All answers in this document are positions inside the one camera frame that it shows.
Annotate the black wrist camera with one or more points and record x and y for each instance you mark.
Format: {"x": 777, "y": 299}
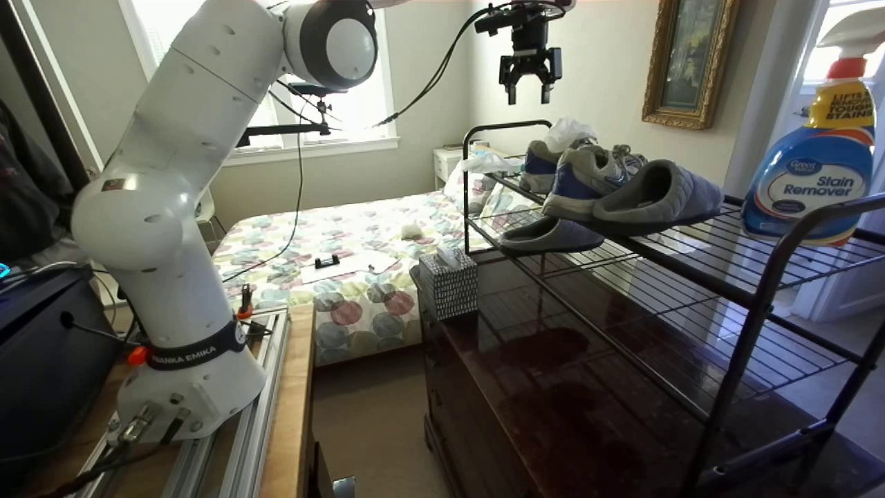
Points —
{"x": 496, "y": 19}

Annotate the black stand pole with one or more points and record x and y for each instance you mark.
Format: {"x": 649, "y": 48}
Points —
{"x": 55, "y": 100}

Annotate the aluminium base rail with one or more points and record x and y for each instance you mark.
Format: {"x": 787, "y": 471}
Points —
{"x": 239, "y": 424}

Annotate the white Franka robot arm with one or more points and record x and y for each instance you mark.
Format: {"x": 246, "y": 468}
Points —
{"x": 183, "y": 185}

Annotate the gold framed picture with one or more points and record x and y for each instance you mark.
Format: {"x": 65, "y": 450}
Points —
{"x": 686, "y": 57}

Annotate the bright window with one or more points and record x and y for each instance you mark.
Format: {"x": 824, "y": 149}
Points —
{"x": 278, "y": 128}

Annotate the dark brown wooden dresser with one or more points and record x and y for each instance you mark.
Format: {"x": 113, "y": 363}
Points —
{"x": 553, "y": 398}

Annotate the small crumpled white tissue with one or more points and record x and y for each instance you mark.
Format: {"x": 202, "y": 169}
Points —
{"x": 415, "y": 230}

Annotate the black computer box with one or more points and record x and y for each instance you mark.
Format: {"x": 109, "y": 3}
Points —
{"x": 44, "y": 360}

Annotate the white nightstand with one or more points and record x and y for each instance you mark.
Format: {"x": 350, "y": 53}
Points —
{"x": 445, "y": 161}

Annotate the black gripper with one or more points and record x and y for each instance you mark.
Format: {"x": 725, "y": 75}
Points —
{"x": 528, "y": 57}

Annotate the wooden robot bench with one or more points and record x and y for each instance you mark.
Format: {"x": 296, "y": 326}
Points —
{"x": 285, "y": 405}

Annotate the blue stain remover spray bottle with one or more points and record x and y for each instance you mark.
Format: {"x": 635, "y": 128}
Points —
{"x": 805, "y": 175}

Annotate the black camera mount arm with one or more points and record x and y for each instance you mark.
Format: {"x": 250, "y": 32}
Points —
{"x": 278, "y": 128}

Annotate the black metal shoe rack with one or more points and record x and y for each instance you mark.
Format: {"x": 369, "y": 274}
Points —
{"x": 737, "y": 369}

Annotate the grey fleece slipper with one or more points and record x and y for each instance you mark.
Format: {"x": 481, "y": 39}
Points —
{"x": 548, "y": 236}
{"x": 660, "y": 197}

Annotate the white paper napkin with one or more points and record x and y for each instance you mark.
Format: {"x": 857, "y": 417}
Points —
{"x": 449, "y": 252}
{"x": 568, "y": 133}

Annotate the bed with floral quilt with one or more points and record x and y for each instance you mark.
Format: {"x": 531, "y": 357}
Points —
{"x": 369, "y": 305}

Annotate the black white patterned napkin box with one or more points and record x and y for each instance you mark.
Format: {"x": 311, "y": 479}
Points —
{"x": 449, "y": 287}

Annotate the small black device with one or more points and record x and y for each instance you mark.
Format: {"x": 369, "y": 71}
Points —
{"x": 326, "y": 261}

